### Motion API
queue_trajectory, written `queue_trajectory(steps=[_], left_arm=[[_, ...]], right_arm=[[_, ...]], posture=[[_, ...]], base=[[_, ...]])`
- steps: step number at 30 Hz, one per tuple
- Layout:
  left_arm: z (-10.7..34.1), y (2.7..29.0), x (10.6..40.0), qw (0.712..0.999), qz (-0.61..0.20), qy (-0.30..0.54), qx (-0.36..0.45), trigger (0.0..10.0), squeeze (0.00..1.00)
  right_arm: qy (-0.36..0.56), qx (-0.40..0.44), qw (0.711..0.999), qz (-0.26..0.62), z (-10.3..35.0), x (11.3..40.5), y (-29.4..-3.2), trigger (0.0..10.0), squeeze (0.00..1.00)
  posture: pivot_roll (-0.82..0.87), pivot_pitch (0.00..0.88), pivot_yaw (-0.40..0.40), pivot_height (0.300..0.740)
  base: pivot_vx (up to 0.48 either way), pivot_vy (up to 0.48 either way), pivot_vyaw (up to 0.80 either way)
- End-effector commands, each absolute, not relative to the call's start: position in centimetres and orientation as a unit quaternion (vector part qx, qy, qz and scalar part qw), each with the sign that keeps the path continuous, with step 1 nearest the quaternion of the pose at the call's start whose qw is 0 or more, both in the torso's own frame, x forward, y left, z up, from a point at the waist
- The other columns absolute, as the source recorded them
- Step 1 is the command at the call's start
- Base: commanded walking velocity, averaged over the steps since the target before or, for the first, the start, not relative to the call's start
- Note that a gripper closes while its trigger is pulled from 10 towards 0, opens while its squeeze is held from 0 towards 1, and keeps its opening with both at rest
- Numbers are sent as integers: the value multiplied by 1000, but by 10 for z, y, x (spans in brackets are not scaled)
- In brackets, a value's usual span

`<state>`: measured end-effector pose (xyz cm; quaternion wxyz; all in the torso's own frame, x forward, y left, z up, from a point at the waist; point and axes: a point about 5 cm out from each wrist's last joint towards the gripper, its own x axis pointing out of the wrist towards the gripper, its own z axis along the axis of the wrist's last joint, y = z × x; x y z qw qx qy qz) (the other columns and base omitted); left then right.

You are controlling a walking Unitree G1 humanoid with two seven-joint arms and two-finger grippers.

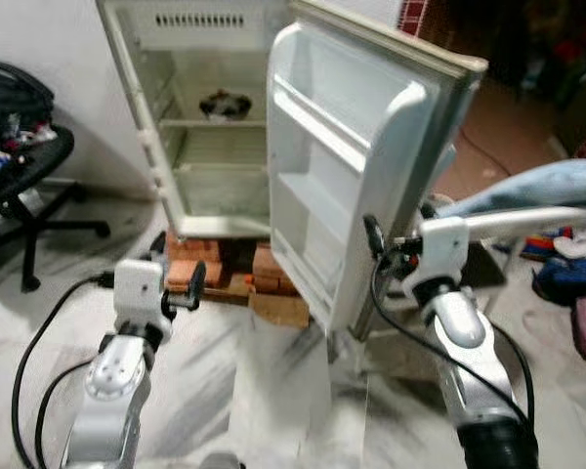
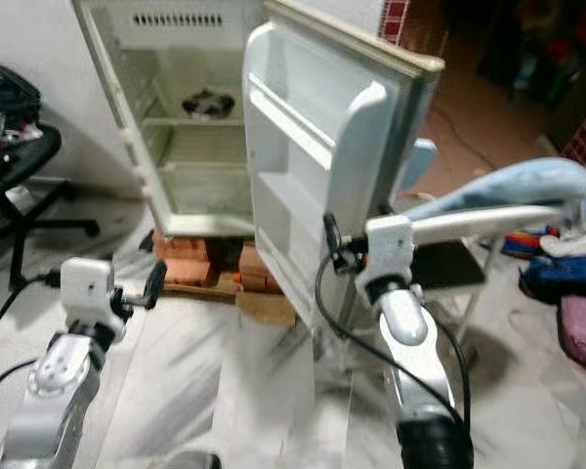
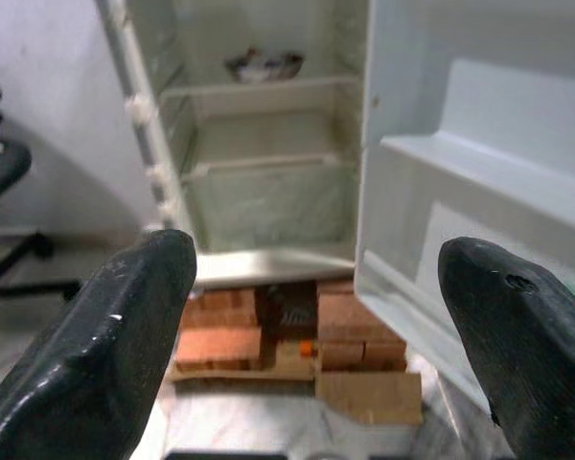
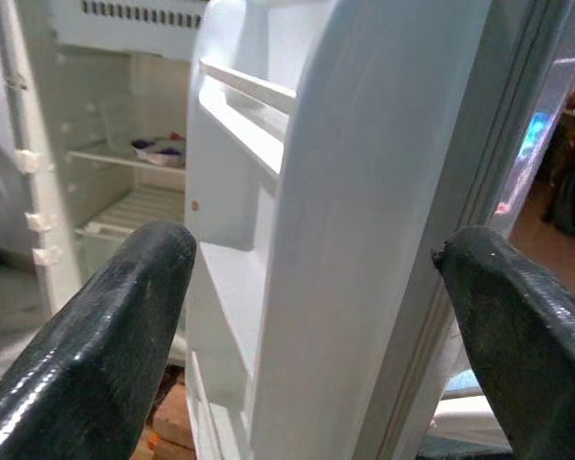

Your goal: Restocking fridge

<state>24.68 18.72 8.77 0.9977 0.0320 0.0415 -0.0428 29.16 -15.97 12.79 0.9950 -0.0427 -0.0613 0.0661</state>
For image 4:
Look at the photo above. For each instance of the black bag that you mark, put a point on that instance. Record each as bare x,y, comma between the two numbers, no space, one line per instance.
572,203

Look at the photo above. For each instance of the white metal chair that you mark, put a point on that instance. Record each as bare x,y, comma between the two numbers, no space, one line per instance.
465,417

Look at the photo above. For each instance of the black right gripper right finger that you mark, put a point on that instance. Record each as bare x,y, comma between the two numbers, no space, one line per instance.
536,345

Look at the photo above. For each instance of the grey fridge door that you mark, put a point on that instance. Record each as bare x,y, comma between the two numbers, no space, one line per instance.
364,191

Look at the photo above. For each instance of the white fridge shelf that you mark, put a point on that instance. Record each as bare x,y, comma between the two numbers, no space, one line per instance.
105,158

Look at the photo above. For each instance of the grey fridge body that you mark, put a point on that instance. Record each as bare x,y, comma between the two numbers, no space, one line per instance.
100,110

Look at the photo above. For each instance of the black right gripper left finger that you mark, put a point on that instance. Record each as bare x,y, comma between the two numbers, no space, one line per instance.
86,364

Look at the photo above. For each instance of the white tray with dark food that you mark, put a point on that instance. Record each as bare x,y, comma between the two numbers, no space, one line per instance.
160,151

